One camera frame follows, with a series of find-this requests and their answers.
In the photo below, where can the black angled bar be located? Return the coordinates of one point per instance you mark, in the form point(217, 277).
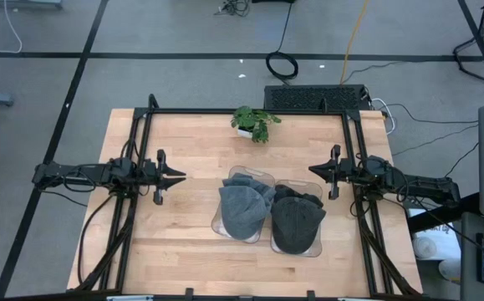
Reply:
point(434, 219)

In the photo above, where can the black aluminium frame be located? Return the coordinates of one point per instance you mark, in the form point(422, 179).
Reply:
point(183, 111)

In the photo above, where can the green plant in white pot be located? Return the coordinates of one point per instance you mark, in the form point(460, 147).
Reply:
point(250, 119)

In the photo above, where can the light grey hat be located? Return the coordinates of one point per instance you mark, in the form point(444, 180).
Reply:
point(258, 186)
point(241, 213)

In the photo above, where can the clear plastic bin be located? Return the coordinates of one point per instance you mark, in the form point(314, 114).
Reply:
point(308, 186)
point(216, 226)

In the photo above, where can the black computer tower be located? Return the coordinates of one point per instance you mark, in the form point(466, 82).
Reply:
point(308, 98)

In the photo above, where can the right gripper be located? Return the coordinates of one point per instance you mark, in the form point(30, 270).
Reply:
point(337, 173)

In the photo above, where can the white round object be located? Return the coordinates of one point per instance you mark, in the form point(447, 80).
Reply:
point(450, 269)

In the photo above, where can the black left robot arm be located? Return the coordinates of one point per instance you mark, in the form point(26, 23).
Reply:
point(78, 173)

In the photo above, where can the white paper roll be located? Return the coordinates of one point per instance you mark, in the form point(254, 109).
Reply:
point(424, 247)

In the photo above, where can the white cardboard box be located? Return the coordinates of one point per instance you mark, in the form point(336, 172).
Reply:
point(446, 238)

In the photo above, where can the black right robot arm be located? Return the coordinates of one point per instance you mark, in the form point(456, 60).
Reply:
point(425, 188)

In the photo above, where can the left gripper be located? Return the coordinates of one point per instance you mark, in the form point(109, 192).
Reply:
point(160, 175)

